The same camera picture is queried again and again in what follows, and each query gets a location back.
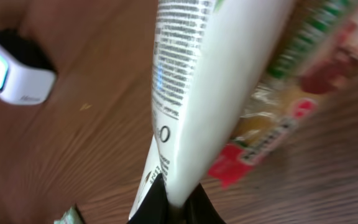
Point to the teal snack packet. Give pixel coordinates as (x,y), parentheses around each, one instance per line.
(71,216)

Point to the white barcode scanner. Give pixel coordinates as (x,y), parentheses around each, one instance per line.
(26,74)

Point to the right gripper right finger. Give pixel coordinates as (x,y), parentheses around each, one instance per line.
(200,210)

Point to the white cosmetic tube gold cap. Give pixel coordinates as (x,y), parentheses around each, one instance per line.
(208,57)

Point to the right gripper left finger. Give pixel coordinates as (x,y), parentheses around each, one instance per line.
(154,208)

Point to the red orange pasta package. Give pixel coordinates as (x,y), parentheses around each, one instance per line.
(318,58)

